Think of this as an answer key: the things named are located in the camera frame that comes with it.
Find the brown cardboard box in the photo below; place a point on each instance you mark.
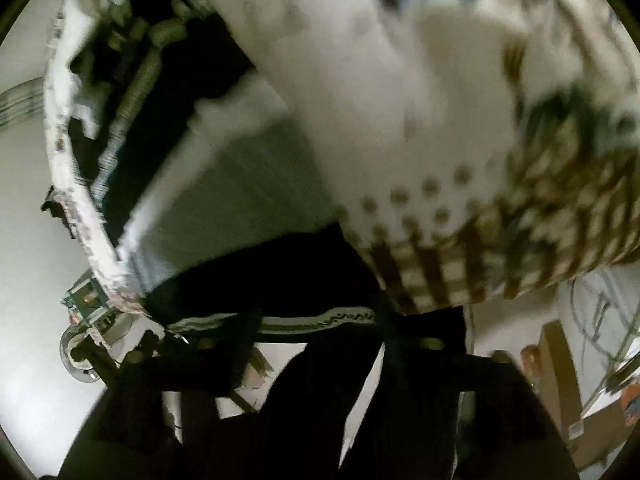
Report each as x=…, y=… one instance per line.
x=560, y=385

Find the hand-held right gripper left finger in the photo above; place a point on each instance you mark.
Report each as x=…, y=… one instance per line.
x=135, y=410

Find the black grey white sweater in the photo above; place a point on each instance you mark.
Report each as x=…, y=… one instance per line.
x=260, y=175

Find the white floral blanket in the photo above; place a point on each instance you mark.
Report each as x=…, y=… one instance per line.
x=400, y=85

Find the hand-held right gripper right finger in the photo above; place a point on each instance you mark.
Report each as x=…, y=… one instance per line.
x=500, y=410

